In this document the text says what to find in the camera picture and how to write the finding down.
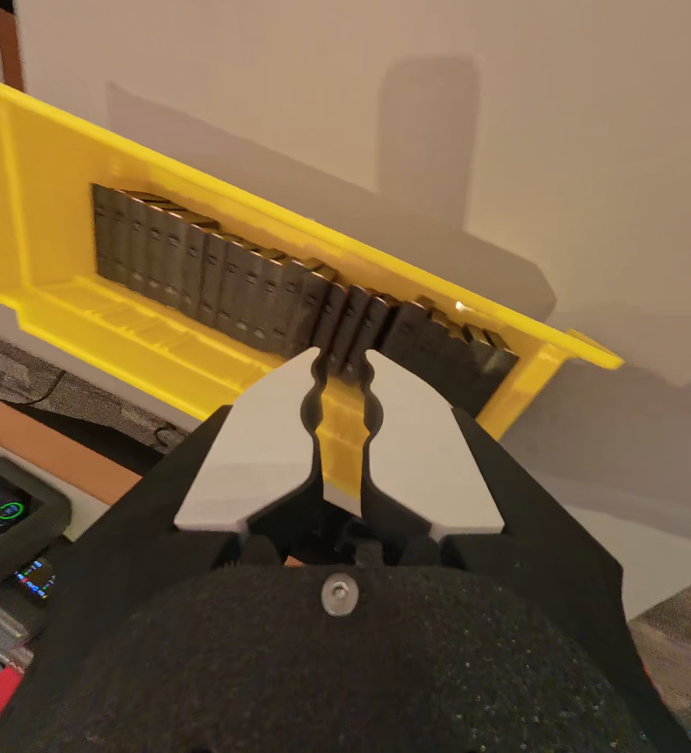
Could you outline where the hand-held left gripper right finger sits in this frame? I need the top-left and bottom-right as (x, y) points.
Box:
(358, 349), (506, 566)

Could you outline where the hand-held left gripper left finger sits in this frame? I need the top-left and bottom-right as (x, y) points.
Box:
(173, 346), (327, 564)

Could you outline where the row of black batteries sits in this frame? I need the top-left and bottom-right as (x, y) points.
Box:
(91, 184), (521, 414)

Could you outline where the yellow plastic bin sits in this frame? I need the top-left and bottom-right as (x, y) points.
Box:
(0, 67), (626, 502)

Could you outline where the black battery charger case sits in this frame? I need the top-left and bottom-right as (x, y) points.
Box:
(0, 456), (73, 590)
(4, 556), (57, 604)

